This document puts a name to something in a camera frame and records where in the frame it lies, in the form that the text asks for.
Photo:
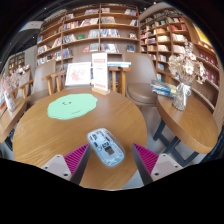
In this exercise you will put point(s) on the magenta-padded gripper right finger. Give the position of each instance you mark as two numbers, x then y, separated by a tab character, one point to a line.
146	159

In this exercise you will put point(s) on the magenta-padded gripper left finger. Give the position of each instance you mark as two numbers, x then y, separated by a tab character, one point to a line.
77	159

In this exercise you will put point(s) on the transparent computer mouse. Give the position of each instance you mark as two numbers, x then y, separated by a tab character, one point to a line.
106	147

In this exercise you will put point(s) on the green cloud-shaped mouse pad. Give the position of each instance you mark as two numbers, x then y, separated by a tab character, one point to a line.
71	106

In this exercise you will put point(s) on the round wooden side table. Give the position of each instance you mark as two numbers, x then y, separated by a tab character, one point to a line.
186	120
10	116

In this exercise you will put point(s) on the glass vase with dried flowers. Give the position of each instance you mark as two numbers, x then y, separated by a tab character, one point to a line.
181	96
10	101

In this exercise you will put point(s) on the stack of colourful books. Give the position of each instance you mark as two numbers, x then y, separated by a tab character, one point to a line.
163	88

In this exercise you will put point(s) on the brown armchair with wooden arms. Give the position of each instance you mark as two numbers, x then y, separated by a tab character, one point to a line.
80	57
141	78
41	76

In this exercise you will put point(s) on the dark blue book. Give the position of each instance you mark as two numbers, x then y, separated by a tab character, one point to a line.
92	76

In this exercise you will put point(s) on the white framed floral picture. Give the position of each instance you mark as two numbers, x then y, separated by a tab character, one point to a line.
77	74

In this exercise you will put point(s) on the white sign on wooden base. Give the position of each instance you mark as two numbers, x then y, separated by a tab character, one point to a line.
100	71

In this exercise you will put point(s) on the wooden bookshelf with red books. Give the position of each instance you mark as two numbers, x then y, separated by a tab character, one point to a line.
208	70

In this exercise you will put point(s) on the small distant wooden bookshelf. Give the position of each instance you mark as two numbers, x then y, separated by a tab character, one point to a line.
16	61

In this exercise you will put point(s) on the wide wooden bookshelf with books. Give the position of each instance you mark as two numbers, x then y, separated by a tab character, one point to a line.
93	30

